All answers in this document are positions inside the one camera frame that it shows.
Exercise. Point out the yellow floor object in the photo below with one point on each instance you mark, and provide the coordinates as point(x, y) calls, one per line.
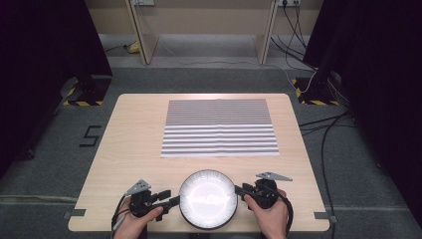
point(134, 48)

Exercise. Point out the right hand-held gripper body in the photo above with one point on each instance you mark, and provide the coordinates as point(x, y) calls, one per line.
point(265, 194)

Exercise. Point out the grey striped placemat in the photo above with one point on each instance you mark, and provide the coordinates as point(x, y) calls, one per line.
point(219, 126)

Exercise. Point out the hazard-striped stand base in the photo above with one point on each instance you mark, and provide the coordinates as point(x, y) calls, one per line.
point(89, 93)
point(315, 94)

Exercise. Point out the white power strip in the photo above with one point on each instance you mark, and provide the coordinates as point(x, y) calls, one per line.
point(143, 2)

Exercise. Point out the person's right hand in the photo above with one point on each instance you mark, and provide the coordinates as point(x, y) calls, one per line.
point(273, 220)

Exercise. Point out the black curtain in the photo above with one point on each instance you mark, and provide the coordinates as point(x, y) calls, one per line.
point(378, 83)
point(40, 66)

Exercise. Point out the grey tape strip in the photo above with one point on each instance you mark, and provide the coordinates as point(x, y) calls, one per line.
point(74, 213)
point(325, 215)

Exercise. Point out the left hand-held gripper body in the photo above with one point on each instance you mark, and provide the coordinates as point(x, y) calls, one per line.
point(141, 200)

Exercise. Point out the light wooden desk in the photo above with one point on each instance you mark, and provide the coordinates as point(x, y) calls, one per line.
point(146, 43)

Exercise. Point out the person's left hand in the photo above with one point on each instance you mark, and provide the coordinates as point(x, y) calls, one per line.
point(132, 227)

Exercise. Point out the white wall socket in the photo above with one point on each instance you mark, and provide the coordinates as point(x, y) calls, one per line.
point(289, 2)

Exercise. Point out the black-rimmed white plate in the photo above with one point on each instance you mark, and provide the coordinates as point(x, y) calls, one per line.
point(207, 228)

